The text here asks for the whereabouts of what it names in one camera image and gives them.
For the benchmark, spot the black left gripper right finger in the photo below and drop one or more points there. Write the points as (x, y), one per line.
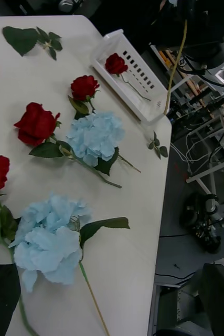
(220, 302)

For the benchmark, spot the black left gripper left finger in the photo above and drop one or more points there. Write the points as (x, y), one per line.
(0, 302)

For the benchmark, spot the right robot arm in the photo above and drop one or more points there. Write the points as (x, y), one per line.
(208, 26)

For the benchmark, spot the grey metal housing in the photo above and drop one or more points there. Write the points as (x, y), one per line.
(177, 309)

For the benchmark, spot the green leaf twig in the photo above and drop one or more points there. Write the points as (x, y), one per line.
(163, 151)
(20, 39)

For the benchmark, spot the shelf with goods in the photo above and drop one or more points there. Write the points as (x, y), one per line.
(195, 99)

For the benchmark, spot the white plastic basket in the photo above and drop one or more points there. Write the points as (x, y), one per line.
(145, 110)

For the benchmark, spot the white metal frame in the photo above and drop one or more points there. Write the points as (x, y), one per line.
(211, 170)

